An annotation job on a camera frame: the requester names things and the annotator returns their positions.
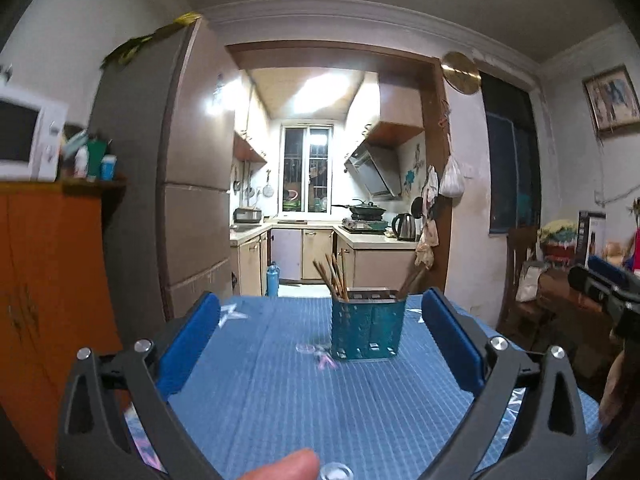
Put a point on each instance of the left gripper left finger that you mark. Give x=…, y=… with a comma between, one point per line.
x=115, y=419

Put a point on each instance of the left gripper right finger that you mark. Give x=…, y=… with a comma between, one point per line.
x=548, y=438

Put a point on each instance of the kitchen window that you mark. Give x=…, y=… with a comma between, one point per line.
x=306, y=169

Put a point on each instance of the right hand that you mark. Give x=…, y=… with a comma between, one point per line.
x=615, y=390

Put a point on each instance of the left hand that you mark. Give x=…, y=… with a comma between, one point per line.
x=301, y=465

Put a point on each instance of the dark wooden side table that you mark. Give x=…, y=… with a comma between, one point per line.
x=575, y=323

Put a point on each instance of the black product box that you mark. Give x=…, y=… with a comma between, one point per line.
x=590, y=235

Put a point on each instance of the wooden chair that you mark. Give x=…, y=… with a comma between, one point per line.
x=519, y=320

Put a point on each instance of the orange wooden cabinet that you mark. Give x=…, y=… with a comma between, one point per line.
x=54, y=300

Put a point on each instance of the dark curtained window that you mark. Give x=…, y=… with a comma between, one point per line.
x=515, y=187

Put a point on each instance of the blue star patterned tablecloth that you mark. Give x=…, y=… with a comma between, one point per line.
x=266, y=385

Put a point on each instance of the white hanging plastic bag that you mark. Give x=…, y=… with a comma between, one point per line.
x=451, y=184

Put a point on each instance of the teal perforated utensil holder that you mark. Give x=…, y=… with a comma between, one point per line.
x=367, y=325

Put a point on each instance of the steel electric kettle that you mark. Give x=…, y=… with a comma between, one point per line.
x=404, y=227

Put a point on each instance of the blue gas bottle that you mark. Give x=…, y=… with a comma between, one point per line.
x=272, y=279

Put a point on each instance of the toaster oven on counter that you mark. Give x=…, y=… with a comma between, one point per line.
x=247, y=215

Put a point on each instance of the black wok on stove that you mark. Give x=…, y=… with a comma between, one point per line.
x=364, y=211

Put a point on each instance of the steel range hood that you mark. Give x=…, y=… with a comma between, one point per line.
x=377, y=170

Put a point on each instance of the gas stove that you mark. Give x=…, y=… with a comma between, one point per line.
x=364, y=226

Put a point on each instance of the green cup on cabinet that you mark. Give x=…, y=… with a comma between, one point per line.
x=97, y=149

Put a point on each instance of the white microwave oven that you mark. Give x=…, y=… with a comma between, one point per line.
x=31, y=128

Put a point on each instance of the silver multi-door refrigerator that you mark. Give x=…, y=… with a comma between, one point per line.
x=169, y=116

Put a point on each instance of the framed wall picture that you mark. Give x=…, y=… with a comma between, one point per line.
x=613, y=102

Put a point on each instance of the round gold wall clock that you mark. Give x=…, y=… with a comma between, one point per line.
x=461, y=73

